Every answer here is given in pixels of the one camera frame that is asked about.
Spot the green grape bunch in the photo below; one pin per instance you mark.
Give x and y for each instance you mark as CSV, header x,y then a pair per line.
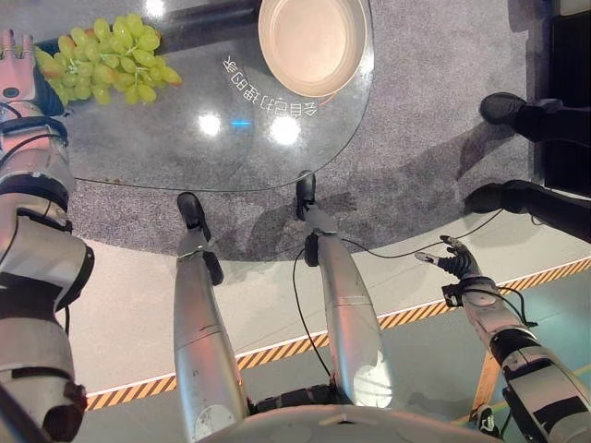
x,y
106,60

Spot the beige round plate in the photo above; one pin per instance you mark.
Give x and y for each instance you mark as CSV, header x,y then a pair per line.
x,y
307,41

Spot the black cabinet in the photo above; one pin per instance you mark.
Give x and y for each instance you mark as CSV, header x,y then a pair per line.
x,y
570,101

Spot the robot foot dark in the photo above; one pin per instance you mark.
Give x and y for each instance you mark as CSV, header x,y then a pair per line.
x,y
190,207
305,189

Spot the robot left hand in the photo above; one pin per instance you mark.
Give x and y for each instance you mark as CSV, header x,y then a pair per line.
x,y
46,94

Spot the robot right leg silver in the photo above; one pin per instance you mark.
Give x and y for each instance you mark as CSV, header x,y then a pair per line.
x,y
346,300

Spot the robot left foot dark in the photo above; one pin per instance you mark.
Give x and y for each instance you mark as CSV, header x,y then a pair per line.
x,y
190,207

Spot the orange floor tape line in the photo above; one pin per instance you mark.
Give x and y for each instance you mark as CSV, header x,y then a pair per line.
x,y
485,383

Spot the robot right foot dark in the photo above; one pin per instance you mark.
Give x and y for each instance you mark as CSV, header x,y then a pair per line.
x,y
305,189

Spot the grey carpet rug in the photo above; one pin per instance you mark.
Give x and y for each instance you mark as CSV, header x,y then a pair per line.
x,y
415,69

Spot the robot right arm silver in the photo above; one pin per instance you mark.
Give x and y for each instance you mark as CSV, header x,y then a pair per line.
x,y
535,369

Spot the person's leg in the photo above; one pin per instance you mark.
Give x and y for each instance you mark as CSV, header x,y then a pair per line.
x,y
549,200
540,122

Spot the robot left arm silver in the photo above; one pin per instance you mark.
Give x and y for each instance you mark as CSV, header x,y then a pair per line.
x,y
37,258

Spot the person's black shoe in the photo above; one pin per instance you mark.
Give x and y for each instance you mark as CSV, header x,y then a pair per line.
x,y
485,197
501,107

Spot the robot torso silver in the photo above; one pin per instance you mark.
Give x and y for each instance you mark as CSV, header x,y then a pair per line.
x,y
351,427

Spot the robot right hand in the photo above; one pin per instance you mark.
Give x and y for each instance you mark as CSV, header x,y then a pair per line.
x,y
459,263

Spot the robot left leg silver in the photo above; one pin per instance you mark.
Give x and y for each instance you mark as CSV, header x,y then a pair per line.
x,y
203,332

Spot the robot leg silver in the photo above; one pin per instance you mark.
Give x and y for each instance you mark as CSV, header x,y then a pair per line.
x,y
203,332
346,300

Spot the yellow black hazard tape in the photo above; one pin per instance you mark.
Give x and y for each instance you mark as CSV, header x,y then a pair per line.
x,y
286,350

